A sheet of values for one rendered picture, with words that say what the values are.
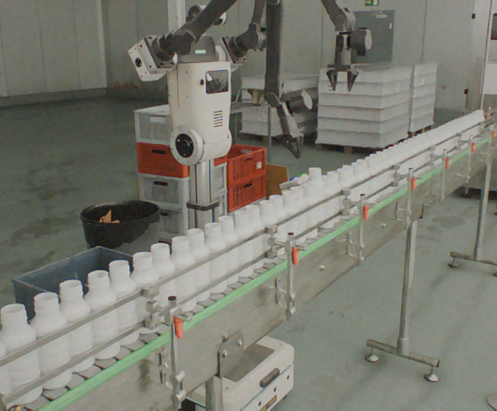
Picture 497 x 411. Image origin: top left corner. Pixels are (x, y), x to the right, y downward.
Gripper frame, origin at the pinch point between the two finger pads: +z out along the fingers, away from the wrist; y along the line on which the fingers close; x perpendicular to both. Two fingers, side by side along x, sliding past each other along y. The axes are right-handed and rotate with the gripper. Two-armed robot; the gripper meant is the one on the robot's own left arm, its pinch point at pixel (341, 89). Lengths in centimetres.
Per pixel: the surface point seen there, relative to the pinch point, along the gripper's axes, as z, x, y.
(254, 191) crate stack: 109, -195, 172
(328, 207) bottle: 32, 43, -17
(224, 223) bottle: 23, 95, -15
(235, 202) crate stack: 112, -165, 171
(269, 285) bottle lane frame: 43, 83, -20
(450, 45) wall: 3, -940, 221
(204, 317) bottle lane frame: 41, 110, -20
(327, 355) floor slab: 140, -38, 21
